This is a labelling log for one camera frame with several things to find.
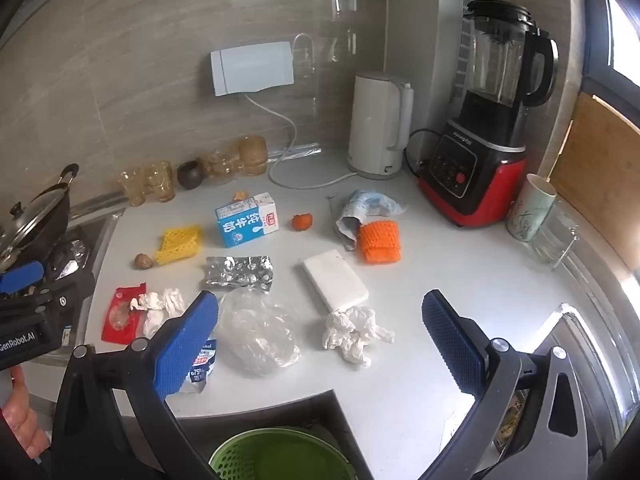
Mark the green plastic basket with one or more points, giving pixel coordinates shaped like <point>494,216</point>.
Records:
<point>275,455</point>

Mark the glass wok lid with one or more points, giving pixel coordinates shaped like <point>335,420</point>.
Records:
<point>30,220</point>

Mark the white tissue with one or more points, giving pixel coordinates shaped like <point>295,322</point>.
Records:
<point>160,305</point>
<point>352,332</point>

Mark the stainless steel sink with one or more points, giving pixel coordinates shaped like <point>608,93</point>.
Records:
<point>590,340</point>

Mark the red snack packet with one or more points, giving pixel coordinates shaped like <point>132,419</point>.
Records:
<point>117,317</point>

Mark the white wall socket cover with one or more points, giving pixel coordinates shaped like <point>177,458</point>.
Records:
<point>250,67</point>

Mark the orange foam fruit net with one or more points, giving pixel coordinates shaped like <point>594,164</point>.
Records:
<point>380,241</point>

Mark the blue and white plastic wrapper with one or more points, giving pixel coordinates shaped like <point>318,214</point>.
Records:
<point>370,205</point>

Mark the silver foil blister pack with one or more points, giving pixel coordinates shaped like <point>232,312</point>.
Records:
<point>237,272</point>

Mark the white printed ceramic cup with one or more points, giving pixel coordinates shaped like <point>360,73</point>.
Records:
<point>530,210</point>

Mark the clear glass mug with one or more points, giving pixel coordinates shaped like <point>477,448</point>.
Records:
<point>222,166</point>

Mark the bamboo cutting board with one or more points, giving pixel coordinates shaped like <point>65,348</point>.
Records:
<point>600,170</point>

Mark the amber drinking glass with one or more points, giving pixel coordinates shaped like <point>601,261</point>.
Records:
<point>160,180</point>
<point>132,187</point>

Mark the yellow foam fruit net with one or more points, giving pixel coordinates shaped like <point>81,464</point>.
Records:
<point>177,245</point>

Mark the aluminium foil stove liner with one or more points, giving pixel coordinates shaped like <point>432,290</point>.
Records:
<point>70,257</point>

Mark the person's left hand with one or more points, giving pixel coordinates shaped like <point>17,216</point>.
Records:
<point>20,425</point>

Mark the small blue white packet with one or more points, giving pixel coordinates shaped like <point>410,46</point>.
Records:
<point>202,372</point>

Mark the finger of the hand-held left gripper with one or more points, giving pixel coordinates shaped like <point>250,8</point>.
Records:
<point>20,276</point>

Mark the ribbed amber glass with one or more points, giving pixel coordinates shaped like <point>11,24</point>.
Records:
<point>255,156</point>

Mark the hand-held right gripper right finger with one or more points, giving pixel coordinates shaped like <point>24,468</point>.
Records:
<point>450,340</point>

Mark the dark brown small cup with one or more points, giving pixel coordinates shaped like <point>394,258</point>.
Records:
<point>190,175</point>

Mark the white electric kettle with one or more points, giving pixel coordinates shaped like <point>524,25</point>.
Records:
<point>372,125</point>

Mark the clear acrylic rack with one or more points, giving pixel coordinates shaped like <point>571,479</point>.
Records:
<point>552,240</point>

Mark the small orange fruit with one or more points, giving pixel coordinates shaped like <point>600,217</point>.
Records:
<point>302,221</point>

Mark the blue and white milk carton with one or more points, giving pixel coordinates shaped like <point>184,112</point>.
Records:
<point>245,222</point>

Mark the white foam block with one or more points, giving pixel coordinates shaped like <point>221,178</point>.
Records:
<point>335,280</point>

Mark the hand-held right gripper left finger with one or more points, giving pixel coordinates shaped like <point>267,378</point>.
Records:
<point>187,345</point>

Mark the red and black blender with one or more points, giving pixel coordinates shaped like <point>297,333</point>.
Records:
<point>470,180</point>

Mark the walnut shell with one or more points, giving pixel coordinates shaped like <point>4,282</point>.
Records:
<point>142,260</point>
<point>242,196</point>

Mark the clear plastic bag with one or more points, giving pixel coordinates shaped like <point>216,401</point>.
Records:
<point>255,332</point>

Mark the black gas hob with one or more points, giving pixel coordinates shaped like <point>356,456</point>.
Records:
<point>100,240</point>

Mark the black wok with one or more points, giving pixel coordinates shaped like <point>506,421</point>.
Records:
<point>57,220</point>

